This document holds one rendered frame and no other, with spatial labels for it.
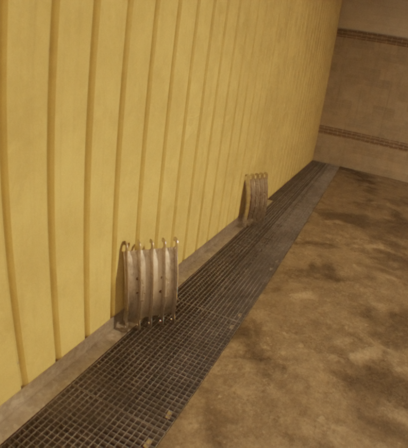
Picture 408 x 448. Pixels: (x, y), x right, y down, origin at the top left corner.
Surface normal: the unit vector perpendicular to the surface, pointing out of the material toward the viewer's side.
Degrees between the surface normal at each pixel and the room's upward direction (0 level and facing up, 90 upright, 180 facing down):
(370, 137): 90
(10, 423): 0
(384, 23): 90
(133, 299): 87
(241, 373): 0
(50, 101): 90
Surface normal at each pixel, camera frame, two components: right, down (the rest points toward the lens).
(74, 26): 0.90, 0.26
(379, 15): -0.41, 0.29
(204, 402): 0.12, -0.92
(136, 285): 0.46, 0.24
